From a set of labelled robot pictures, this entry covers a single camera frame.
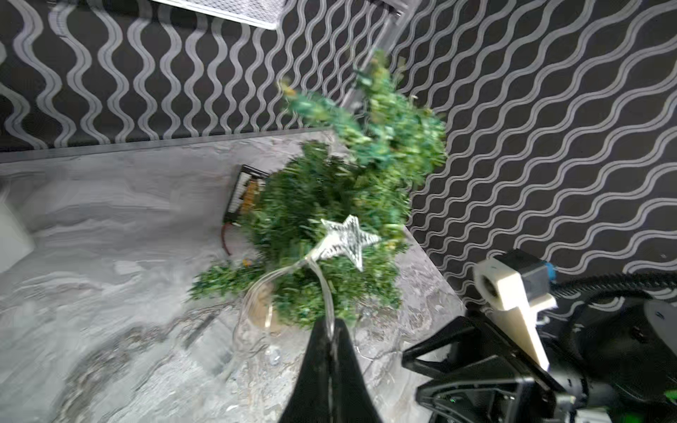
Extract small green christmas tree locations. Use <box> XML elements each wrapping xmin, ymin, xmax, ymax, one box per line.
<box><xmin>189</xmin><ymin>53</ymin><xmax>447</xmax><ymax>327</ymax></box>

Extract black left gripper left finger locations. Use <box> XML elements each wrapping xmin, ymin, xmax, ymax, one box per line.
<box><xmin>279</xmin><ymin>318</ymin><xmax>331</xmax><ymax>422</ymax></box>

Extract white brown storage box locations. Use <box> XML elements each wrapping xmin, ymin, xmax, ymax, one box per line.
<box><xmin>0</xmin><ymin>200</ymin><xmax>35</xmax><ymax>273</ymax></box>

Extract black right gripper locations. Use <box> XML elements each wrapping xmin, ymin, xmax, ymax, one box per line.
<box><xmin>402</xmin><ymin>312</ymin><xmax>585</xmax><ymax>422</ymax></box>

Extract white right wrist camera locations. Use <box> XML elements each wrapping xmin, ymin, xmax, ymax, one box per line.
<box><xmin>472</xmin><ymin>250</ymin><xmax>557</xmax><ymax>370</ymax></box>

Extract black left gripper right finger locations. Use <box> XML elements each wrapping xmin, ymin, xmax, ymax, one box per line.
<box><xmin>331</xmin><ymin>319</ymin><xmax>382</xmax><ymax>422</ymax></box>

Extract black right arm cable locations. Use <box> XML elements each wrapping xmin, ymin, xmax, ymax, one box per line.
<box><xmin>549</xmin><ymin>270</ymin><xmax>677</xmax><ymax>302</ymax></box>

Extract silver aluminium frame post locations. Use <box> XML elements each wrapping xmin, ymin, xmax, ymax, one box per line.
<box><xmin>335</xmin><ymin>1</ymin><xmax>421</xmax><ymax>110</ymax></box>

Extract black charger board yellow connectors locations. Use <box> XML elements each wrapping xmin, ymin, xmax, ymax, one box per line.
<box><xmin>220</xmin><ymin>164</ymin><xmax>270</xmax><ymax>257</ymax></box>

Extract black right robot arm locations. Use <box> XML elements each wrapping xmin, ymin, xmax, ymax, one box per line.
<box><xmin>402</xmin><ymin>299</ymin><xmax>676</xmax><ymax>422</ymax></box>

